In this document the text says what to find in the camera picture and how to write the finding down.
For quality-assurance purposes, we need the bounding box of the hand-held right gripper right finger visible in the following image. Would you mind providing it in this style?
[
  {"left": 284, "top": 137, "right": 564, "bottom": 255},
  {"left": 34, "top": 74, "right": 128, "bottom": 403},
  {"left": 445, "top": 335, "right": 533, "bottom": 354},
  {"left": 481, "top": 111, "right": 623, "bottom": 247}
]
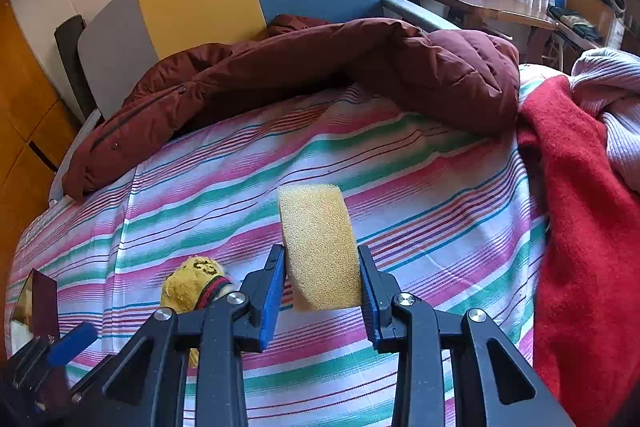
[{"left": 357, "top": 244, "right": 576, "bottom": 427}]

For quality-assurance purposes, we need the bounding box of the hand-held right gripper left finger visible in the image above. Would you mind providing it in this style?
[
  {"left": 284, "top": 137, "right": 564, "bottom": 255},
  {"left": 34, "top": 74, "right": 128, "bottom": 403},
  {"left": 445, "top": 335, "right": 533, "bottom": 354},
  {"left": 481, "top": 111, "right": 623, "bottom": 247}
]
[{"left": 65, "top": 244, "right": 288, "bottom": 427}]

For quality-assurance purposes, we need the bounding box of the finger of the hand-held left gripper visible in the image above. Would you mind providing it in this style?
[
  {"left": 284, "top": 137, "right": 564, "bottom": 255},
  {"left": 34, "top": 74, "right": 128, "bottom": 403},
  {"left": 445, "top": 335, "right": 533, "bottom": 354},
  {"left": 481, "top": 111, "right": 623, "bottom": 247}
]
[
  {"left": 47, "top": 322, "right": 99, "bottom": 367},
  {"left": 69, "top": 354, "right": 117, "bottom": 404}
]

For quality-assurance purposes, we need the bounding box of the gold metal tray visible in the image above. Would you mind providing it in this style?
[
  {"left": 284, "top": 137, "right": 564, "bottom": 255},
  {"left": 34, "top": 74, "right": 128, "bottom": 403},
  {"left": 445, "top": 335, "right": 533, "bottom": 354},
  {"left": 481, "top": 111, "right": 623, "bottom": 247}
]
[{"left": 7, "top": 269, "right": 68, "bottom": 388}]

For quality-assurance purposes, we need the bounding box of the yellow fine sponge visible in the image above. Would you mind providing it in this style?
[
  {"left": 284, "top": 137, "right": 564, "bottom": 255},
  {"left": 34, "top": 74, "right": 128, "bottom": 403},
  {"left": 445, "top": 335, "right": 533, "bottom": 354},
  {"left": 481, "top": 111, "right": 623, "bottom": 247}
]
[{"left": 276, "top": 186, "right": 363, "bottom": 313}]

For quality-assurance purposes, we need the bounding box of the yellow striped sock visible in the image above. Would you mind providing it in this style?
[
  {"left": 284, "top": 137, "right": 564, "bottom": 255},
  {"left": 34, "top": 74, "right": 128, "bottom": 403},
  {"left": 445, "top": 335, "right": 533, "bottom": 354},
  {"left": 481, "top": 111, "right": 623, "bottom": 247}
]
[{"left": 160, "top": 256, "right": 236, "bottom": 368}]

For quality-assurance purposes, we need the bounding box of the striped bed sheet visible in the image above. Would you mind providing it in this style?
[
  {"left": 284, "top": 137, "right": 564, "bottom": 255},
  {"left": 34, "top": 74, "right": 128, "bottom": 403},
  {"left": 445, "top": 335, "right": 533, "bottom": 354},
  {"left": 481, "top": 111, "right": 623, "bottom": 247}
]
[{"left": 5, "top": 64, "right": 551, "bottom": 427}]

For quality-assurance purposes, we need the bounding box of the red blanket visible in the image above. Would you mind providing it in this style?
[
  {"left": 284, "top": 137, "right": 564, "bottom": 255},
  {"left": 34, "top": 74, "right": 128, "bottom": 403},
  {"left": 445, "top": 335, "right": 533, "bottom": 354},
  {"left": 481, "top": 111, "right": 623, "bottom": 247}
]
[{"left": 515, "top": 74, "right": 640, "bottom": 427}]

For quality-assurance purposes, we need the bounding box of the wooden wardrobe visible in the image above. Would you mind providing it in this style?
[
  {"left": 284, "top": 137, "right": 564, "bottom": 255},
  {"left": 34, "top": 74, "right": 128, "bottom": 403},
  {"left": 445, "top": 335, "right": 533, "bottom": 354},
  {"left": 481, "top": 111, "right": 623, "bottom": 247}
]
[{"left": 0, "top": 0, "right": 83, "bottom": 268}]

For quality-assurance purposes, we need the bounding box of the maroon puffer jacket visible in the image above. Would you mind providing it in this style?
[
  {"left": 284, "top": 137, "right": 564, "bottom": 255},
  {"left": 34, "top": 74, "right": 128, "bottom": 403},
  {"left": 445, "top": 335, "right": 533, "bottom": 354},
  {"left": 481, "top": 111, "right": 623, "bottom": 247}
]
[{"left": 62, "top": 14, "right": 521, "bottom": 202}]

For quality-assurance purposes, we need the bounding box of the grey yellow blue chair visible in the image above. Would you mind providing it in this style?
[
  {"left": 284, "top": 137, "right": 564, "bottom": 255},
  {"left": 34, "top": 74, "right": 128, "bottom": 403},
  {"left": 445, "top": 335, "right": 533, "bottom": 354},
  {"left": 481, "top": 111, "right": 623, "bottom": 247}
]
[{"left": 52, "top": 0, "right": 463, "bottom": 122}]

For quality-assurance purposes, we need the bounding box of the wooden desk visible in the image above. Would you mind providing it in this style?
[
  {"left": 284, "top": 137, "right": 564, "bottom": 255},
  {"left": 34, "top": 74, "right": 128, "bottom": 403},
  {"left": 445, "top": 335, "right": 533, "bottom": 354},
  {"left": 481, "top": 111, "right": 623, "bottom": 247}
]
[{"left": 392, "top": 0, "right": 558, "bottom": 32}]

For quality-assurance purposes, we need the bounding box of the pink ribbed sweater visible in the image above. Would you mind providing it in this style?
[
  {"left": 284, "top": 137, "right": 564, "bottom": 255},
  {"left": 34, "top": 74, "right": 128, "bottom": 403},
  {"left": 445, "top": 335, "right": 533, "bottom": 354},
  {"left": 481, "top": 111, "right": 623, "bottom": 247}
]
[{"left": 570, "top": 47, "right": 640, "bottom": 195}]

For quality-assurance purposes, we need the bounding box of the dark folded cloth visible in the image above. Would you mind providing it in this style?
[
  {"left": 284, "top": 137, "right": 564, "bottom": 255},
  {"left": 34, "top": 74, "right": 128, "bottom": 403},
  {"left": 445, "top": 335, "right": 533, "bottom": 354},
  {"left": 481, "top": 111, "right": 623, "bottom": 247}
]
[{"left": 547, "top": 4, "right": 601, "bottom": 42}]

